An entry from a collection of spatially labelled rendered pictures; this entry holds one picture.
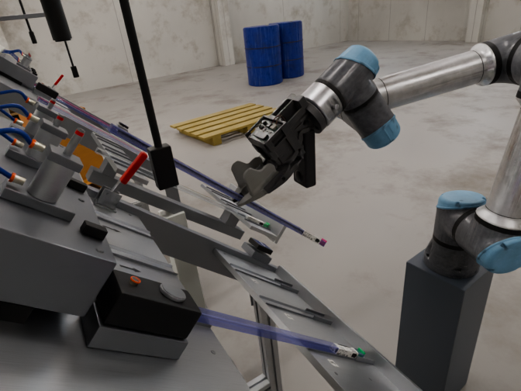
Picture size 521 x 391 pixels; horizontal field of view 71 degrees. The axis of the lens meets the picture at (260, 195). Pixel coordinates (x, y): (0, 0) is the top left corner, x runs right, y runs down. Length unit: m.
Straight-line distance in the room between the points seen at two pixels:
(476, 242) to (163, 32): 9.35
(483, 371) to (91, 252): 1.59
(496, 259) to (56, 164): 0.92
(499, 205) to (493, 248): 0.10
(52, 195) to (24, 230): 0.05
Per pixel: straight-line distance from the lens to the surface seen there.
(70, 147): 0.31
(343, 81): 0.68
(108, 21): 9.52
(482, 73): 0.98
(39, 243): 0.27
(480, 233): 1.02
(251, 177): 0.61
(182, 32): 10.13
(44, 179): 0.31
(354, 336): 0.74
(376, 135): 0.75
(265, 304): 0.63
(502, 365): 1.78
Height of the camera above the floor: 1.29
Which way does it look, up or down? 27 degrees down
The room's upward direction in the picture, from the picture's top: 6 degrees counter-clockwise
